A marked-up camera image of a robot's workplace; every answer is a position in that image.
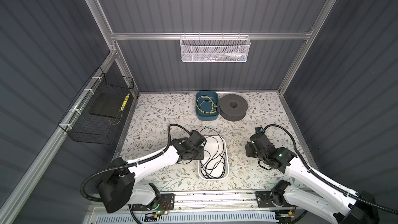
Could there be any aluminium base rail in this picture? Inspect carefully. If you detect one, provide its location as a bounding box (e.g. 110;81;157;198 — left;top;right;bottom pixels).
83;188;315;224

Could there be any black pad in basket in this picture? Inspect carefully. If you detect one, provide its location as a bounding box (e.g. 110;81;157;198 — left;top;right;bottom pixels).
89;93;126;118

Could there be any white plastic bin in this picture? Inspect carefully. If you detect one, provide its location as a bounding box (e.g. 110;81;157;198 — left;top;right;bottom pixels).
198;135;230;181

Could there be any teal plastic bin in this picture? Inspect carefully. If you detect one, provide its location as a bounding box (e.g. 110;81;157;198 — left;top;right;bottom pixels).
195;91;220;121

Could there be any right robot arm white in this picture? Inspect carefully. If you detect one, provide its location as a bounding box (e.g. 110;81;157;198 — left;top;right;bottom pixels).
245;125;398;224

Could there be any black wire basket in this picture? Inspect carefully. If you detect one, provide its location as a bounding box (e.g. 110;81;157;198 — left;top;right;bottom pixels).
59;69;134;145

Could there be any white wire mesh basket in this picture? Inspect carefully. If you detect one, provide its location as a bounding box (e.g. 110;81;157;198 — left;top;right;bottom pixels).
179;35;251;63

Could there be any yellow cable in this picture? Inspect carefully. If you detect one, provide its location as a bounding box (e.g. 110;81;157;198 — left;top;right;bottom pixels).
196;95;218;115

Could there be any yellow strip in basket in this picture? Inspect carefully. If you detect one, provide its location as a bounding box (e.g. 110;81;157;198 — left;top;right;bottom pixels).
120;93;130;112

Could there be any black cable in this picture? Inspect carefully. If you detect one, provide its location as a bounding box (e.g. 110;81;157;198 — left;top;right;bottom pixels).
198;127;227;179

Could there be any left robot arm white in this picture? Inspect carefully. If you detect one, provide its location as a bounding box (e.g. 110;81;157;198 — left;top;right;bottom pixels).
80;123;206;214

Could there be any grey foam spool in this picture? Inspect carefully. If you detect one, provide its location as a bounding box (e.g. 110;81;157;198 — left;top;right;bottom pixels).
219;94;248;122

